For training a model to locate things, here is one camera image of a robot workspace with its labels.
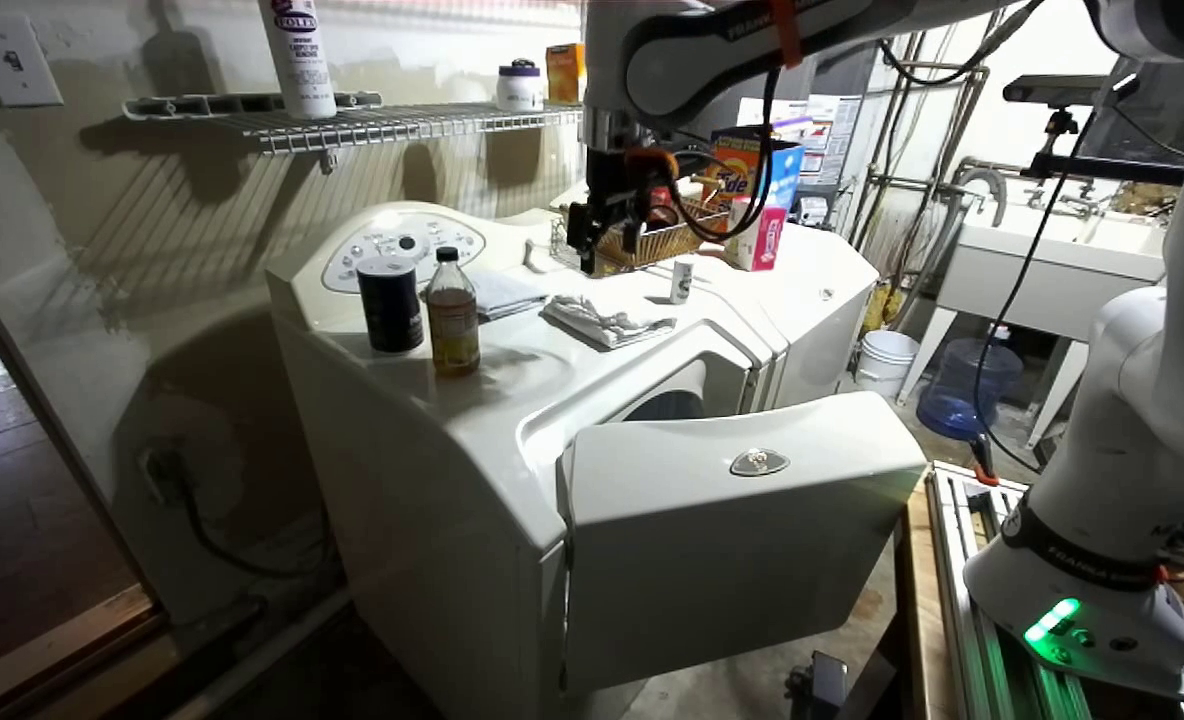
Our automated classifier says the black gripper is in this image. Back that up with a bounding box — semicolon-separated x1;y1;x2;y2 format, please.
573;147;664;271

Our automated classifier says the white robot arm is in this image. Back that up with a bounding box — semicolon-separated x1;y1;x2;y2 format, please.
586;0;1184;695

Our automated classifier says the pink box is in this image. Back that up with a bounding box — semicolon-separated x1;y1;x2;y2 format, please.
752;209;790;271

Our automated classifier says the amber glass bottle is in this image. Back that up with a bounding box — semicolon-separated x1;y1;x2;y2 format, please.
424;248;479;378

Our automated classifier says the white jar with dark lid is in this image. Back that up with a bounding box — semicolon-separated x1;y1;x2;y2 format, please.
497;56;543;113

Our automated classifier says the yellow box on shelf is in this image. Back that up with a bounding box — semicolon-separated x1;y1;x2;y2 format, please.
543;43;586;106

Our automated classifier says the white dryer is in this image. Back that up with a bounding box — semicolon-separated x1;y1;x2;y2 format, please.
267;200;759;720

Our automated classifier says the white washing machine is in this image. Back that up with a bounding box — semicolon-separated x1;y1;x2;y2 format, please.
692;225;876;410

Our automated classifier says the black cup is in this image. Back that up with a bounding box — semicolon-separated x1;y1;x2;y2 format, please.
355;261;424;354

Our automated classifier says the white bucket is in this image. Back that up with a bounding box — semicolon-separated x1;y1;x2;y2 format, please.
856;329;917;399

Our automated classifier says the open dryer door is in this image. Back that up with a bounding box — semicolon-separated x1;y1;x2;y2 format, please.
561;392;924;693

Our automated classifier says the white spray can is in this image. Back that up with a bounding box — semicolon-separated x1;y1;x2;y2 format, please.
255;0;337;120

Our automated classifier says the blue water jug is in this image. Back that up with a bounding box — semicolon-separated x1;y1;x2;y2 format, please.
917;339;1025;440

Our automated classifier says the white utility sink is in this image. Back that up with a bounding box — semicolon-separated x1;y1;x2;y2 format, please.
937;209;1166;339

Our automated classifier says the white wire shelf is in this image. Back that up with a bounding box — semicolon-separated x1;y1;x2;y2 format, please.
122;92;561;154

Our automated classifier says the black power cord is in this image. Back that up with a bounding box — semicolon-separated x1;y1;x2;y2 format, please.
137;445;346;584

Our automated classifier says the wall light switch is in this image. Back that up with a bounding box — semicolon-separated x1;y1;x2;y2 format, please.
0;14;63;110

